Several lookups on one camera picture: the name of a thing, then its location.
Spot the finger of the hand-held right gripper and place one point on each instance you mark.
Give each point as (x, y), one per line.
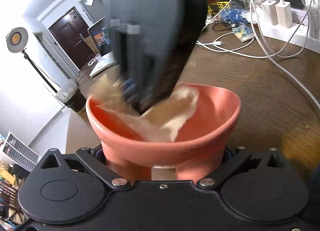
(147, 83)
(125, 58)

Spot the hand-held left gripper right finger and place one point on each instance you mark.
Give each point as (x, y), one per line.
(235, 161)

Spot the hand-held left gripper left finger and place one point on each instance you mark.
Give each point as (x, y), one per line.
(92, 157)

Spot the beige cleaning cloth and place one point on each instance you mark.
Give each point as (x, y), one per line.
(172, 123)

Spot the orange footed bowl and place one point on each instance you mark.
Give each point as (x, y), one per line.
(212, 111)

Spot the silver laptop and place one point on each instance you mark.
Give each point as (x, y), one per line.
(100, 38)

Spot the dark brown door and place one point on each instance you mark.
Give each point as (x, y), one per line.
(70, 38)

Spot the glass of dark drink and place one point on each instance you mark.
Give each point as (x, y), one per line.
(72, 98)

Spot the yellow and black package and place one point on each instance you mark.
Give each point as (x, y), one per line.
(220, 5)

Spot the white drawer cabinet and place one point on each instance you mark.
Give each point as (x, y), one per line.
(17, 148)

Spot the blue plastic bag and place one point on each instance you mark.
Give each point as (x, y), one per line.
(233, 15)

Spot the dark wooden chair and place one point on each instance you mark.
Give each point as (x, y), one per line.
(10, 193)

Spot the blue and yellow packet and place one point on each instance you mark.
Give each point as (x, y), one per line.
(242, 33)

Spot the studio light on black stand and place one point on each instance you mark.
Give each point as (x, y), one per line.
(16, 38)

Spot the white power adapter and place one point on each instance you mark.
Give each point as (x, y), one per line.
(283, 14)
(268, 12)

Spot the black power adapter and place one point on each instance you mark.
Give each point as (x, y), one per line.
(295, 0)

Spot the white power strip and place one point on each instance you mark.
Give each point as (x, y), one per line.
(307, 33)

